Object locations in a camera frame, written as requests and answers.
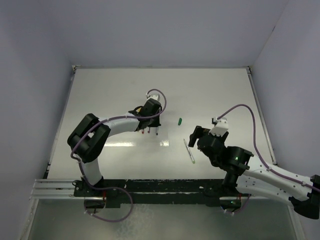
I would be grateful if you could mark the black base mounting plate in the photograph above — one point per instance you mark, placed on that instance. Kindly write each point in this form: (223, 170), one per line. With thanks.
(115, 192)

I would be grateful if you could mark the green pen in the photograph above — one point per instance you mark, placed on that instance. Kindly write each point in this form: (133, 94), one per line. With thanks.
(189, 152)

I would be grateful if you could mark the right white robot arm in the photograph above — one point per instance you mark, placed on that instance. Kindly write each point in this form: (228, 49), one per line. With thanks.
(247, 174)

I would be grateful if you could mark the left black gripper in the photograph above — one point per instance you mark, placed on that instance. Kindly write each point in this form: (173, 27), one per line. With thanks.
(156, 123)

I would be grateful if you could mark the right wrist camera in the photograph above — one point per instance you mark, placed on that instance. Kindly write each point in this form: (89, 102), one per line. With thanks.
(220, 126)

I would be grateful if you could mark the aluminium extrusion rail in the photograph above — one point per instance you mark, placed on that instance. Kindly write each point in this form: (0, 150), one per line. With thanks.
(51, 189)

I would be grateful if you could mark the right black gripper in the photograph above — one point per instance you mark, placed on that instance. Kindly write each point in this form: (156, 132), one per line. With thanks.
(199, 131)

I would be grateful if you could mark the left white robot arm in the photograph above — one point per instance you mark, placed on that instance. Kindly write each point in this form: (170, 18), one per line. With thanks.
(89, 137)

